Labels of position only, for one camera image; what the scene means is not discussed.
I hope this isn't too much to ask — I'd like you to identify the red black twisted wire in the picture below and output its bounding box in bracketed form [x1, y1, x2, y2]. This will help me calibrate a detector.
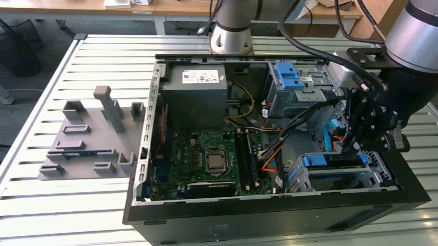
[159, 104, 168, 157]

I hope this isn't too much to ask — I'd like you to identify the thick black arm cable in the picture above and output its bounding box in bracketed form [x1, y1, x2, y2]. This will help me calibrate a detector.
[277, 0, 390, 92]

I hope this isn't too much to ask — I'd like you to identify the black cable bundle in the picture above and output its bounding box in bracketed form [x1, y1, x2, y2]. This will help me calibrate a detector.
[263, 99, 344, 161]

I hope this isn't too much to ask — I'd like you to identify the black graphics card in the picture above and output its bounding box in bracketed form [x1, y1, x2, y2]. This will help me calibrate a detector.
[183, 180, 237, 200]

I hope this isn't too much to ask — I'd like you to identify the grey power supply unit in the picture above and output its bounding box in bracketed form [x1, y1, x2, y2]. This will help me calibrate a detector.
[159, 64, 229, 132]

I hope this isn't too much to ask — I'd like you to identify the silver disk bay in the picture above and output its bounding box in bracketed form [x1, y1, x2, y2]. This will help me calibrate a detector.
[285, 150, 394, 193]

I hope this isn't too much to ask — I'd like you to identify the blue drive latch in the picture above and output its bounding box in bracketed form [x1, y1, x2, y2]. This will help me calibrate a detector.
[275, 62, 305, 91]

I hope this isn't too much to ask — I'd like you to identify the large white box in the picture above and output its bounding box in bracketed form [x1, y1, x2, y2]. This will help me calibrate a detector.
[103, 0, 132, 10]

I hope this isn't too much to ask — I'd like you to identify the wooden cabinet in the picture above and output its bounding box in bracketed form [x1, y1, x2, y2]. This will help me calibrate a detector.
[348, 0, 410, 46]

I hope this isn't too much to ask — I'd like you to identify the grey parts rack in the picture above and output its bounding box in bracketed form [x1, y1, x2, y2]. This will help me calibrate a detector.
[36, 85, 148, 182]

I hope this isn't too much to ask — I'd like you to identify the blue wire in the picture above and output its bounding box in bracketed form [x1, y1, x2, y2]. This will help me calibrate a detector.
[322, 118, 343, 155]

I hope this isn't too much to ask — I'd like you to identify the black RAM slot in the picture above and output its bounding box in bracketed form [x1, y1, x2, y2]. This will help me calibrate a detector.
[235, 129, 253, 191]
[244, 130, 261, 189]

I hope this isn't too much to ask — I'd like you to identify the CPU socket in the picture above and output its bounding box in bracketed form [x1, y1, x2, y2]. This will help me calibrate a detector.
[203, 147, 232, 178]

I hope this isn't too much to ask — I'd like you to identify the silver drive cage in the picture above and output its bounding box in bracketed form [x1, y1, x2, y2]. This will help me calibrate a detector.
[265, 61, 344, 119]

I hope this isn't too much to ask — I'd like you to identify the orange wire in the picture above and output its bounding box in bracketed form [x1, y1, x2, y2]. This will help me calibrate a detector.
[261, 155, 279, 173]

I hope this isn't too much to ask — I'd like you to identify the black camera bracket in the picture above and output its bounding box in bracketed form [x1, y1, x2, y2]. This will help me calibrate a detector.
[344, 47, 399, 70]

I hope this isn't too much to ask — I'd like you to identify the brown cardboard piece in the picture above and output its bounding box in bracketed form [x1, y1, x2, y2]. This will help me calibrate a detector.
[316, 0, 354, 11]

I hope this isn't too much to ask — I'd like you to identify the silver CPU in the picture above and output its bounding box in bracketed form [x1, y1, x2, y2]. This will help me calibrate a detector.
[208, 154, 227, 170]

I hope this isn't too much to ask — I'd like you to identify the wooden desk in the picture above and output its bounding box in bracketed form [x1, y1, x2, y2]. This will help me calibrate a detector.
[0, 0, 364, 35]

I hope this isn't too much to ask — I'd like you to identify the green motherboard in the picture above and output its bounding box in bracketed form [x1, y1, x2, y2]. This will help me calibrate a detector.
[149, 129, 277, 202]

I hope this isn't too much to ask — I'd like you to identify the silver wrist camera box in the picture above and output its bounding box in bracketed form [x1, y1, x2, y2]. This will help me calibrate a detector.
[327, 60, 364, 89]

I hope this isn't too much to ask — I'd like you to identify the braided black arm cable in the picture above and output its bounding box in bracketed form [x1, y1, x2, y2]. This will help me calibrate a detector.
[358, 0, 390, 47]

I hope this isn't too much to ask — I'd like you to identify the yellow wire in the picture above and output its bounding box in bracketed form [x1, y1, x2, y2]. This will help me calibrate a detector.
[224, 81, 256, 120]

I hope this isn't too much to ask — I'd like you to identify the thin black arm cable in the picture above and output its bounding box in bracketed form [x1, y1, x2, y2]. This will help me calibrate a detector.
[334, 0, 386, 46]

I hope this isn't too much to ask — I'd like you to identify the grey floor stand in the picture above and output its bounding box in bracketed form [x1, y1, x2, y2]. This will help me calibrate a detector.
[0, 84, 16, 106]

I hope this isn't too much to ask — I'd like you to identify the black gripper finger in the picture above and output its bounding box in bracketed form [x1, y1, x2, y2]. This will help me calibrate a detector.
[358, 102, 399, 154]
[342, 87, 368, 154]

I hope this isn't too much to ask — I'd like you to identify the black open PC case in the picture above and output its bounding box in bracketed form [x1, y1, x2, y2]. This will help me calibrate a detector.
[121, 53, 432, 246]

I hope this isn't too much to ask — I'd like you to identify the black mesh bin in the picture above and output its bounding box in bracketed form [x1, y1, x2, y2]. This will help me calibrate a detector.
[0, 18, 44, 78]

